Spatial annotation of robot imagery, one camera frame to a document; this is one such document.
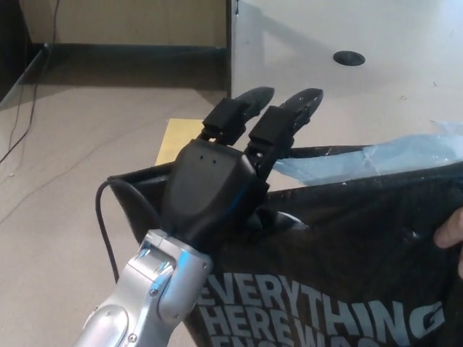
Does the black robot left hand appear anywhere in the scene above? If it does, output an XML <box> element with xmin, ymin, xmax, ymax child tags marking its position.
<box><xmin>158</xmin><ymin>85</ymin><xmax>325</xmax><ymax>256</ymax></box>

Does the person's hand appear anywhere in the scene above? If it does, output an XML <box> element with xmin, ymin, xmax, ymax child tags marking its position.
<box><xmin>433</xmin><ymin>205</ymin><xmax>463</xmax><ymax>280</ymax></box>

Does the black printed plastic bag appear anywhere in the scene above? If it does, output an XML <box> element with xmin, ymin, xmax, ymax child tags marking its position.
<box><xmin>108</xmin><ymin>132</ymin><xmax>463</xmax><ymax>347</ymax></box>

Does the yellow paper sheet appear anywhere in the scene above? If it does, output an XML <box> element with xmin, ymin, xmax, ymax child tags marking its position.
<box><xmin>155</xmin><ymin>118</ymin><xmax>215</xmax><ymax>168</ymax></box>

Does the dark desk side panel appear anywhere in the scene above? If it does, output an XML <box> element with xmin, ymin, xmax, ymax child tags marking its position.
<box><xmin>224</xmin><ymin>0</ymin><xmax>267</xmax><ymax>106</ymax></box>

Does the black round floor cover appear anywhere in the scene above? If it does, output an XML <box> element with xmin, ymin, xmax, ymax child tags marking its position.
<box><xmin>333</xmin><ymin>51</ymin><xmax>366</xmax><ymax>67</ymax></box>

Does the dark cabinet with glossy edge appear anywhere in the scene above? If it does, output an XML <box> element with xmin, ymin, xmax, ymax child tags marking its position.
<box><xmin>0</xmin><ymin>0</ymin><xmax>50</xmax><ymax>109</ymax></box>

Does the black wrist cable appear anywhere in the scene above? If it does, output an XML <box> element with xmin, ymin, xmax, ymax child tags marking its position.
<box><xmin>95</xmin><ymin>179</ymin><xmax>163</xmax><ymax>283</ymax></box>

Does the thin black cable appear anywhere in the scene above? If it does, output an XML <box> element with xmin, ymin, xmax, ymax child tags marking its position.
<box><xmin>7</xmin><ymin>81</ymin><xmax>25</xmax><ymax>153</ymax></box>

